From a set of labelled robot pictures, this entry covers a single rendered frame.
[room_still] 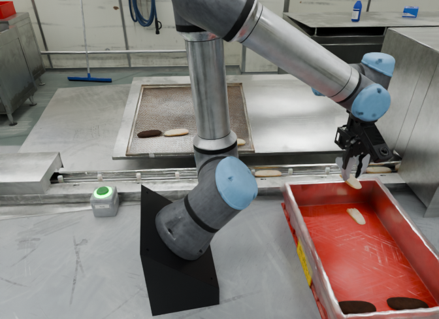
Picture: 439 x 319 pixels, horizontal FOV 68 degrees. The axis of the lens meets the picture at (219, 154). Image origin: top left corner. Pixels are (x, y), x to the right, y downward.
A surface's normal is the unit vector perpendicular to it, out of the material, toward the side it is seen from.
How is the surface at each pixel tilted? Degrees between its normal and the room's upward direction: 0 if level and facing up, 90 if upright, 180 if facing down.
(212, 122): 87
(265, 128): 10
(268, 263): 0
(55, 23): 89
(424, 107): 90
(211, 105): 87
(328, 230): 0
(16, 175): 0
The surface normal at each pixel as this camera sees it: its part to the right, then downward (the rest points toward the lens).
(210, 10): -0.30, 0.51
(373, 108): 0.12, 0.49
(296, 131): 0.01, -0.73
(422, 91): -1.00, 0.03
